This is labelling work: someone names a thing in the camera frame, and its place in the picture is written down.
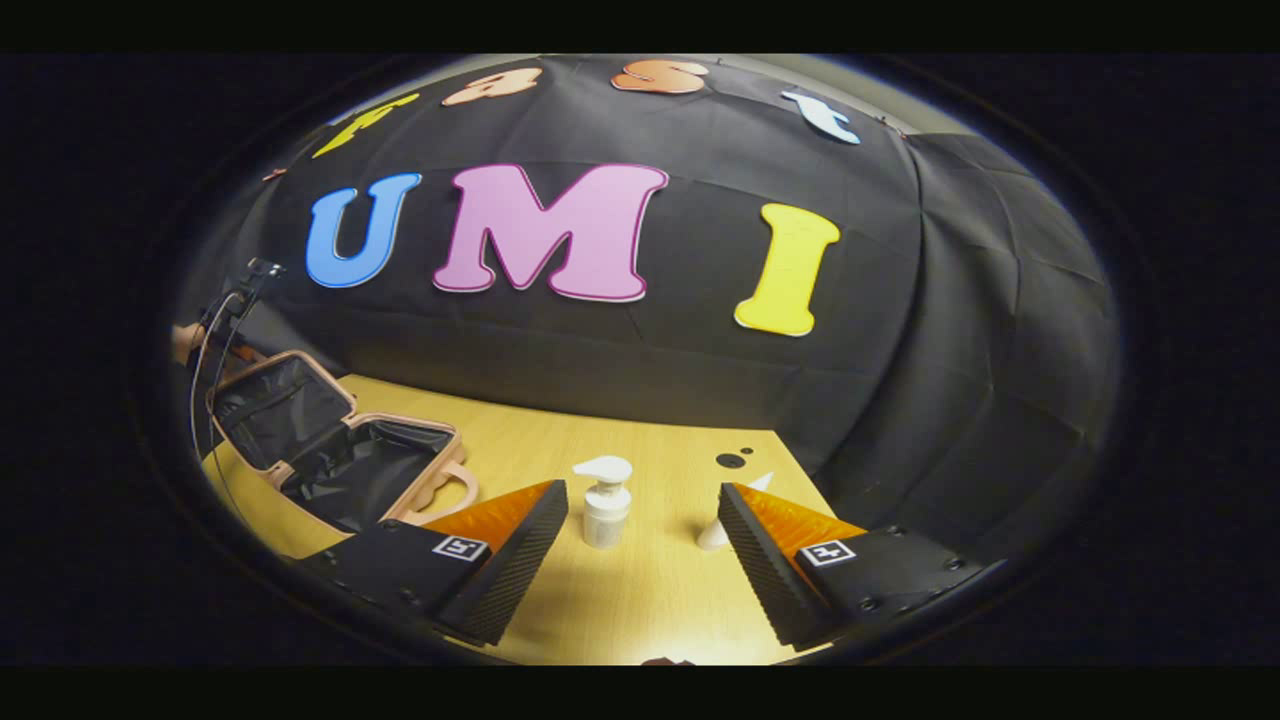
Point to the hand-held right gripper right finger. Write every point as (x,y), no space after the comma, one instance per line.
(765,570)

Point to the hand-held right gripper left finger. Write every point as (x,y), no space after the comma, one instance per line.
(515,565)

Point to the white pump bottle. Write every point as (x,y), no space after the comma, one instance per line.
(605,515)

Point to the pink suitcase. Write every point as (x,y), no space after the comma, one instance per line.
(340,460)

